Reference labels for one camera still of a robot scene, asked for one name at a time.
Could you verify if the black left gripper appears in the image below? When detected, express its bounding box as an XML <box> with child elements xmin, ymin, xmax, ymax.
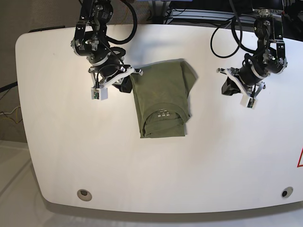
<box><xmin>217</xmin><ymin>66</ymin><xmax>266</xmax><ymax>97</ymax></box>

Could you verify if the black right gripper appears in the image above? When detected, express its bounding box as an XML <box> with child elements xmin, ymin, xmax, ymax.
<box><xmin>88</xmin><ymin>60</ymin><xmax>143</xmax><ymax>93</ymax></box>

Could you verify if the green T-shirt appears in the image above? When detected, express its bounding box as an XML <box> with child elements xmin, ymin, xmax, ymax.
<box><xmin>130</xmin><ymin>59</ymin><xmax>197</xmax><ymax>139</ymax></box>

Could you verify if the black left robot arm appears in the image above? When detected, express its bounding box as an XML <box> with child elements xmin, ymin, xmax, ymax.
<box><xmin>217</xmin><ymin>0</ymin><xmax>287</xmax><ymax>98</ymax></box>

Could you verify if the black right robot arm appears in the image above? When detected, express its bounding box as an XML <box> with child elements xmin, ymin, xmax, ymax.
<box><xmin>71</xmin><ymin>0</ymin><xmax>142</xmax><ymax>99</ymax></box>

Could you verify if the red warning triangle sticker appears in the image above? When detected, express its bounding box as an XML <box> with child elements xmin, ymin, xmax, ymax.
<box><xmin>297</xmin><ymin>149</ymin><xmax>303</xmax><ymax>167</ymax></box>

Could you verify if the left table grommet hole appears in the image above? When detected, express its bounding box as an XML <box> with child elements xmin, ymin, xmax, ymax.
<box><xmin>77</xmin><ymin>189</ymin><xmax>92</xmax><ymax>201</ymax></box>

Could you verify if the table grommet hole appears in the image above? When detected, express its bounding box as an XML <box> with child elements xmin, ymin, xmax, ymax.
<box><xmin>77</xmin><ymin>189</ymin><xmax>92</xmax><ymax>201</ymax></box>
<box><xmin>281</xmin><ymin>187</ymin><xmax>294</xmax><ymax>199</ymax></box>

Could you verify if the right table grommet hole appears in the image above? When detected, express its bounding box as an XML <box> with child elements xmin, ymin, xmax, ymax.
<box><xmin>281</xmin><ymin>187</ymin><xmax>294</xmax><ymax>199</ymax></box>

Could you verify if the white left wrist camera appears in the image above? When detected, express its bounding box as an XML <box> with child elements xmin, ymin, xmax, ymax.
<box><xmin>240</xmin><ymin>95</ymin><xmax>258</xmax><ymax>109</ymax></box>

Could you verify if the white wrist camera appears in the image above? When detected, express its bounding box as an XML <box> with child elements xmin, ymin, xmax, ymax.
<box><xmin>240</xmin><ymin>95</ymin><xmax>258</xmax><ymax>109</ymax></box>
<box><xmin>91</xmin><ymin>87</ymin><xmax>108</xmax><ymax>100</ymax></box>

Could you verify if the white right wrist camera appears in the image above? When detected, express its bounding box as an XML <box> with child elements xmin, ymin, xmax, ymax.
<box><xmin>91</xmin><ymin>87</ymin><xmax>108</xmax><ymax>100</ymax></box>

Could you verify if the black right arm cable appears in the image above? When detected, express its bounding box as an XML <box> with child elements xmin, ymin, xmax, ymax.
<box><xmin>104</xmin><ymin>0</ymin><xmax>138</xmax><ymax>45</ymax></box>

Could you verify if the aluminium frame rail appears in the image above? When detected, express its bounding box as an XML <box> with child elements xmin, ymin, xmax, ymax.
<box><xmin>163</xmin><ymin>9</ymin><xmax>256</xmax><ymax>26</ymax></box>

